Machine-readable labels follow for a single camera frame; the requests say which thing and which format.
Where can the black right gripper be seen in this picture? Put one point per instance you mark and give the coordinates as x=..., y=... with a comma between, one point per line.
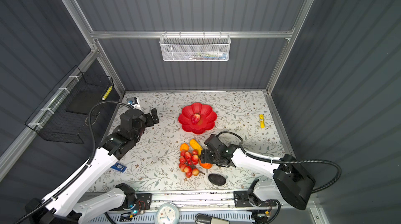
x=204, y=156

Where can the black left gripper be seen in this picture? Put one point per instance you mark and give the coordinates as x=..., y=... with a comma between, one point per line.
x=150, y=122

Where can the black fake avocado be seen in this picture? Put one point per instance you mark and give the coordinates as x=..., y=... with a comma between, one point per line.
x=216, y=179

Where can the red fake grape bunch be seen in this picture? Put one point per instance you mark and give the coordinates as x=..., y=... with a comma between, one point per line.
x=188, y=162

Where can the red yellow fake peach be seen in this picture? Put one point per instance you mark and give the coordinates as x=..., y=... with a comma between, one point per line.
x=195, y=118

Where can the large orange fake orange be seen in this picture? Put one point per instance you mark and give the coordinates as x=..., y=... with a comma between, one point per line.
x=205, y=165

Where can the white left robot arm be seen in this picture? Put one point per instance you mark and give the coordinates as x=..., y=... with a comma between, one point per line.
x=63, y=205

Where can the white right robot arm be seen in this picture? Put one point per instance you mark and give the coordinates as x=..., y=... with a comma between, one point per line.
x=291, y=181

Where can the red flower-shaped fruit bowl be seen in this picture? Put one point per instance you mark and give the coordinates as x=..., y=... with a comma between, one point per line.
x=207, y=122

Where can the yellow marker in black basket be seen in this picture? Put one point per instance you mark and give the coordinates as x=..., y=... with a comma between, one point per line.
x=107, y=93

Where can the blue black handheld tool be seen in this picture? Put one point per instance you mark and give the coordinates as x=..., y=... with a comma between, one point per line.
x=119, y=167

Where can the floral table mat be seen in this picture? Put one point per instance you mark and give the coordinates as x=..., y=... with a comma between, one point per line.
x=153, y=164

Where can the yellow tube on table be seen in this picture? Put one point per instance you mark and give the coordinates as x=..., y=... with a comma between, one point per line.
x=261, y=121

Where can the white analog clock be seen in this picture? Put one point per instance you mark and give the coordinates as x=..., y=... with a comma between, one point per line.
x=167, y=213

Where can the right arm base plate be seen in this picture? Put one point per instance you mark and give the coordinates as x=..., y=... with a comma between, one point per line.
x=243, y=200

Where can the grey handle object bottom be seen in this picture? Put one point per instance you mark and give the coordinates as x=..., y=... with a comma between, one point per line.
x=205, y=219

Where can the black wire mesh basket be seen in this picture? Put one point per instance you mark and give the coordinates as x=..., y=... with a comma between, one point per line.
x=64, y=118

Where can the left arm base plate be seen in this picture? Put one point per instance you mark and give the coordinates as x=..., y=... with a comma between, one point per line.
x=142, y=200

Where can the white wire mesh basket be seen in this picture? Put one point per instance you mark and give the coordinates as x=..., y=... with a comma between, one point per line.
x=202, y=49

